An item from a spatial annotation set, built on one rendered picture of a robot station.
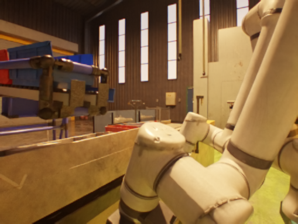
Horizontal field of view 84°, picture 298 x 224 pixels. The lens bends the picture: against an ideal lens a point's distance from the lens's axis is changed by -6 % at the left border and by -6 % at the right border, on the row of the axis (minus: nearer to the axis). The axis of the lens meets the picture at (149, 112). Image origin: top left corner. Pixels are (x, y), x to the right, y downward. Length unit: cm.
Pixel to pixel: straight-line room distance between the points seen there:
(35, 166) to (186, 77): 1024
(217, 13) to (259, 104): 1091
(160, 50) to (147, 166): 1139
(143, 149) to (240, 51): 770
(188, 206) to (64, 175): 47
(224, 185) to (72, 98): 40
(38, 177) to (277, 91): 61
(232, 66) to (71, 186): 630
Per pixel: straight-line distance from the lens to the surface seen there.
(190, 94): 1038
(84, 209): 74
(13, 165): 58
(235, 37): 809
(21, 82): 74
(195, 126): 74
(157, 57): 1162
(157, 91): 1126
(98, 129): 633
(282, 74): 33
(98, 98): 55
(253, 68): 70
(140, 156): 31
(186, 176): 27
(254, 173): 37
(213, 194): 26
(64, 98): 52
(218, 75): 660
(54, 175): 63
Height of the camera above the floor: 114
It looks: 3 degrees down
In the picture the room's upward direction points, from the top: straight up
